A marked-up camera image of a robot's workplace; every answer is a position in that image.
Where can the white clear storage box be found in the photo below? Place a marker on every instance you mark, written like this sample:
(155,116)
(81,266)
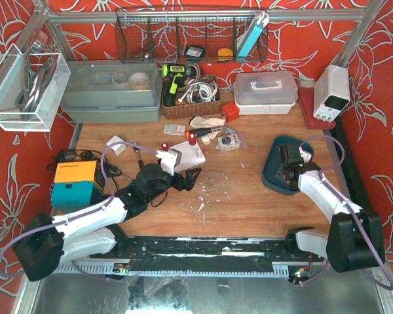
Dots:
(265,92)

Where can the beige work glove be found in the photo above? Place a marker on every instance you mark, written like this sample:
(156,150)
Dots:
(212,122)

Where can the red book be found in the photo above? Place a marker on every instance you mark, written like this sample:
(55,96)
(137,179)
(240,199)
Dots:
(306,101)

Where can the yellow teal device box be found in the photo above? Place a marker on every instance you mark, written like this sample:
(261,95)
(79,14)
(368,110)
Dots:
(77,185)

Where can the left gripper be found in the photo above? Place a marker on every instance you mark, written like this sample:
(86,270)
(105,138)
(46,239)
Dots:
(180,180)

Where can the white bench power supply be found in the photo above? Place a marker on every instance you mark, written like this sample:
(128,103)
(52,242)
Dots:
(331,93)

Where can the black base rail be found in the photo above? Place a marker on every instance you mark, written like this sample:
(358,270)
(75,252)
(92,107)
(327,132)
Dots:
(207,254)

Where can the teal plastic tray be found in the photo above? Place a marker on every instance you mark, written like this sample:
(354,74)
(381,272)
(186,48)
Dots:
(272,173)

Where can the orange black screwdriver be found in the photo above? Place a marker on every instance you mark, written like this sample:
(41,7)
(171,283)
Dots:
(200,132)

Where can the yellow tape measure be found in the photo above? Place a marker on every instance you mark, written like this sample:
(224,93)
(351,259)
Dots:
(225,55)

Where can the blue white power bank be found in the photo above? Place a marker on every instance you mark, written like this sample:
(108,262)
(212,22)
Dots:
(247,40)

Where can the green black cordless drill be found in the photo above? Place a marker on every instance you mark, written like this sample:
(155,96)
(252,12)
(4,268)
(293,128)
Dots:
(177,75)

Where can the red handled ratchet wrench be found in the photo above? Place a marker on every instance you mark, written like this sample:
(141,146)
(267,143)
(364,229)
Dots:
(137,152)

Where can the woven wicker basket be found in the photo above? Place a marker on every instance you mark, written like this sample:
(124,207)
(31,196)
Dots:
(195,109)

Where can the clear acrylic wall bin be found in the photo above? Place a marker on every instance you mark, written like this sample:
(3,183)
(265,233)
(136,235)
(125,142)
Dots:
(31,89)

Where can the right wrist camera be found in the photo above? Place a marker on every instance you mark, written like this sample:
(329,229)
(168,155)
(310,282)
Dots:
(305,154)

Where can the white plug adapter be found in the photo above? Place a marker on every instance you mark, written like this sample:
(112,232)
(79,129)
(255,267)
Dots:
(116,144)

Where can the black wire shelf basket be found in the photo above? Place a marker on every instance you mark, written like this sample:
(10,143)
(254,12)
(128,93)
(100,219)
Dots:
(162,33)

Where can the white peg board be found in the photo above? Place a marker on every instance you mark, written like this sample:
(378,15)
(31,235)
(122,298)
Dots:
(191,156)

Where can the black tape measure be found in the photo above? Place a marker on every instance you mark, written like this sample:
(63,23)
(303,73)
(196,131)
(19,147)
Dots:
(194,53)

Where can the small white metal bracket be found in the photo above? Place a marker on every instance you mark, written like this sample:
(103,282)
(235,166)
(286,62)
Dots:
(229,130)

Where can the clear drill bit case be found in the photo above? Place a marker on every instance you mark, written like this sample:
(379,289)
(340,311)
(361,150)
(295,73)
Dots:
(174,129)

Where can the orange cube adapter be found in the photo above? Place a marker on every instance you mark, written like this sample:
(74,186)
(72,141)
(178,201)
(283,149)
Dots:
(230,112)

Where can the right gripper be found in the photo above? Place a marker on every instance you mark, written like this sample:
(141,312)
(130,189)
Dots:
(280,176)

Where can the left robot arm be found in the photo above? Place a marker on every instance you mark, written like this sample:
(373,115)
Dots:
(50,241)

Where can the grey lidded storage box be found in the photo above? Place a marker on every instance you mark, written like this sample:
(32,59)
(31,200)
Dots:
(108,91)

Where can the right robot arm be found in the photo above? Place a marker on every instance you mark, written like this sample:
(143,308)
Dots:
(355,237)

